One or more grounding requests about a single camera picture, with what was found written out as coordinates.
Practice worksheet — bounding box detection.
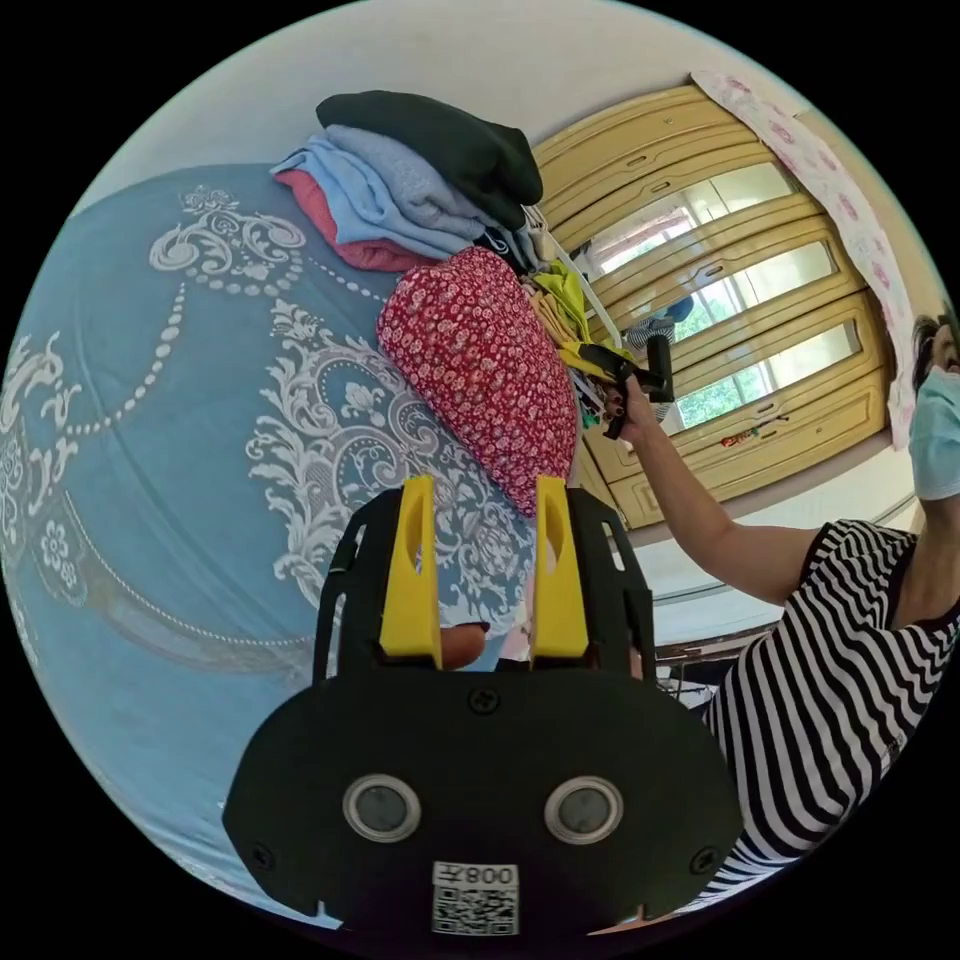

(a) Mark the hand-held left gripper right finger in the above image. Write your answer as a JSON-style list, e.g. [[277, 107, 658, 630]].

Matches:
[[530, 476, 590, 663]]

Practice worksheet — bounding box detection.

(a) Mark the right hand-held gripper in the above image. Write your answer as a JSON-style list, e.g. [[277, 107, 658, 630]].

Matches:
[[560, 339, 652, 441]]

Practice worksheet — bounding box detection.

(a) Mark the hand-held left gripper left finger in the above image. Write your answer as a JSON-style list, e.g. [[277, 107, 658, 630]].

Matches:
[[378, 475, 443, 670]]

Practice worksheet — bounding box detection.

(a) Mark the red floral vest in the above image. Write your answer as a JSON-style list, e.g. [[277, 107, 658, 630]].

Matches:
[[376, 245, 580, 519]]

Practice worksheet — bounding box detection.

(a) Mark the person's right forearm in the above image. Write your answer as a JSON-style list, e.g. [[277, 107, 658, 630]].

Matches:
[[633, 419, 828, 606]]

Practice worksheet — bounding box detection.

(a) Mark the pink floral curtain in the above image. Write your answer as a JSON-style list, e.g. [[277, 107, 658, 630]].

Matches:
[[689, 70, 920, 451]]

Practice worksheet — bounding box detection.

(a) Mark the person's right hand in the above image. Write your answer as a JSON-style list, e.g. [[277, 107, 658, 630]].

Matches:
[[604, 371, 664, 449]]

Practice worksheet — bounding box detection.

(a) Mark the person's left hand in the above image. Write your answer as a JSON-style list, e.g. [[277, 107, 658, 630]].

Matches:
[[440, 622, 490, 671]]

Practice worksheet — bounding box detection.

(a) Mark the yellow cupboard with mirrors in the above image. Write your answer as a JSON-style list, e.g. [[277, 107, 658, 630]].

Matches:
[[530, 82, 905, 530]]

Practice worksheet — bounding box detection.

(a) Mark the bed with blue patterned quilt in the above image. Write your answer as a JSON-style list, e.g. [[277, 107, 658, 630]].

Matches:
[[0, 161, 594, 928]]

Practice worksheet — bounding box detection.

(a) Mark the pile of clothes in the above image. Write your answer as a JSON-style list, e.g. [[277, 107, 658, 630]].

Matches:
[[269, 89, 628, 391]]

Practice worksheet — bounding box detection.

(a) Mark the person's body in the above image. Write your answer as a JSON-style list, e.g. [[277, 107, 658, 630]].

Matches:
[[671, 303, 960, 915]]

